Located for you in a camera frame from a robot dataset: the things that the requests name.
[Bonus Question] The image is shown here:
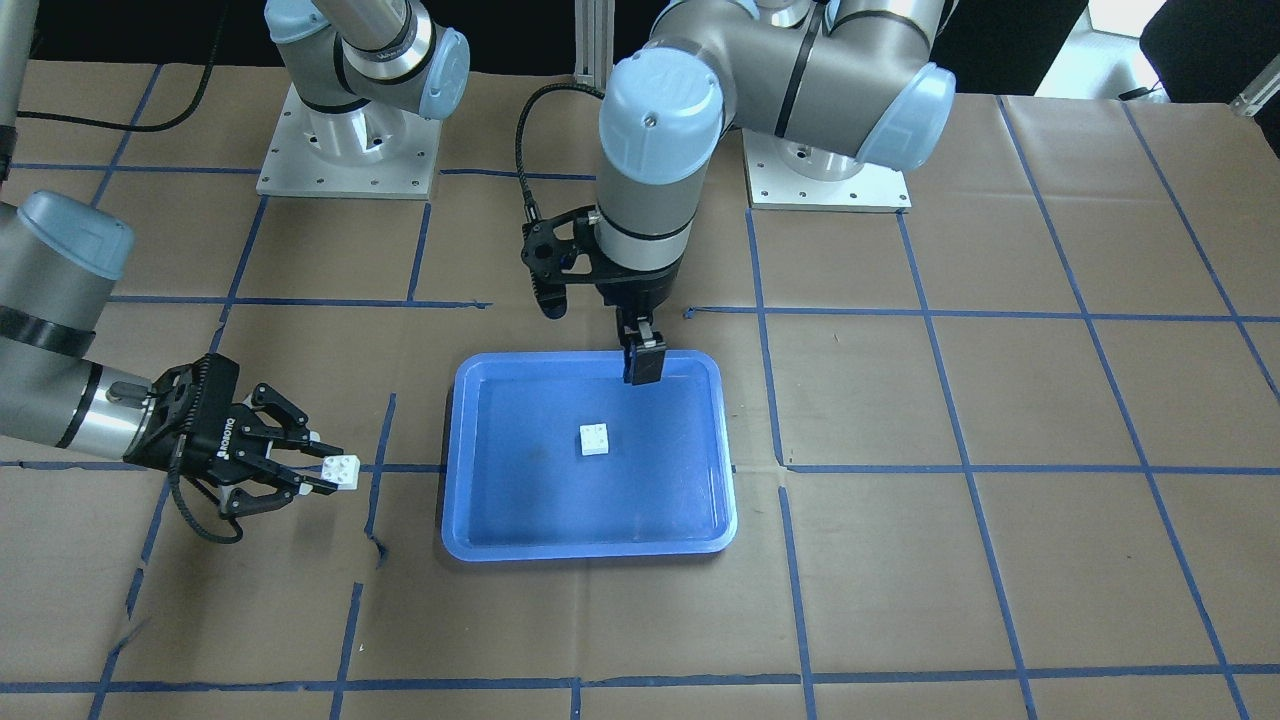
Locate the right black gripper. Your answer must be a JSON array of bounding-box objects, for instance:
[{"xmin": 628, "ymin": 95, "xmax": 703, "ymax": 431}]
[{"xmin": 123, "ymin": 354, "xmax": 346, "ymax": 519}]

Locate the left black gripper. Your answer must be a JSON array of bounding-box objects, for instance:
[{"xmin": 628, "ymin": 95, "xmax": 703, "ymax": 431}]
[{"xmin": 521, "ymin": 205, "xmax": 691, "ymax": 386}]

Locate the white block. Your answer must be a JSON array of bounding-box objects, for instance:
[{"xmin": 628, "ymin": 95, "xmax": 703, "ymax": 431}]
[
  {"xmin": 579, "ymin": 423, "xmax": 611, "ymax": 457},
  {"xmin": 320, "ymin": 454, "xmax": 361, "ymax": 491}
]

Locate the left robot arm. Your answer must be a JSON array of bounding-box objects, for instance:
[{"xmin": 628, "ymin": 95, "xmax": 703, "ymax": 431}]
[{"xmin": 515, "ymin": 1, "xmax": 956, "ymax": 386}]

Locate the blue plastic tray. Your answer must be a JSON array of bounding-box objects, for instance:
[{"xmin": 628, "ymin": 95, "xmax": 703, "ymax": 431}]
[{"xmin": 442, "ymin": 350, "xmax": 739, "ymax": 562}]

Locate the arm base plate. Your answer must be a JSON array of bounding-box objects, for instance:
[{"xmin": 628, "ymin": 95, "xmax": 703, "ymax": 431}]
[
  {"xmin": 742, "ymin": 129, "xmax": 913, "ymax": 214},
  {"xmin": 256, "ymin": 86, "xmax": 442, "ymax": 201}
]

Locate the aluminium frame post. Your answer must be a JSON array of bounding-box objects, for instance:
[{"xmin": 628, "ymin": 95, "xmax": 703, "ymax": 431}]
[{"xmin": 573, "ymin": 0, "xmax": 616, "ymax": 91}]

